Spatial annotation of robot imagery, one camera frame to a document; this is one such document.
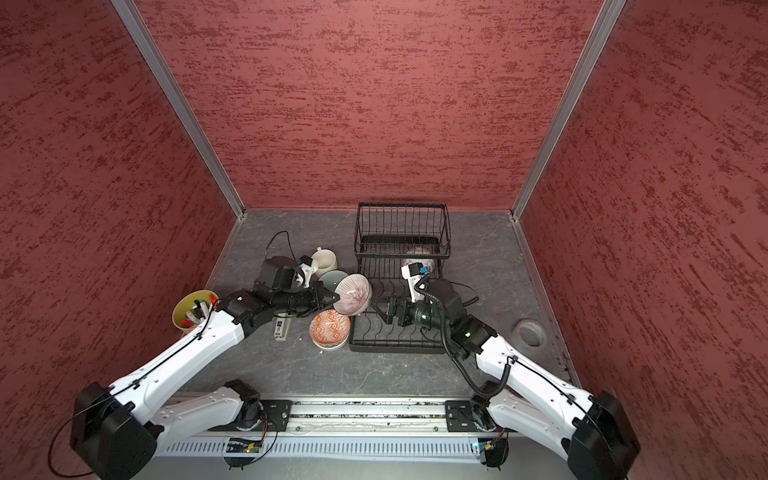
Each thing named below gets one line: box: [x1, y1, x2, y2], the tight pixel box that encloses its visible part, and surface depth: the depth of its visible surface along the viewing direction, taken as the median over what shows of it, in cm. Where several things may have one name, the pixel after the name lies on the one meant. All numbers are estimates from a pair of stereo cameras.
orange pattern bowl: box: [308, 309, 351, 350], surface depth 87 cm
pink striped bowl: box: [333, 273, 373, 317], surface depth 79 cm
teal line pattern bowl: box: [318, 270, 348, 292], surface depth 94 cm
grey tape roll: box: [512, 318, 547, 349], surface depth 90 cm
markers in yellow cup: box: [181, 294, 220, 327], surface depth 83 cm
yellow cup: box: [172, 289, 220, 331], surface depth 82 cm
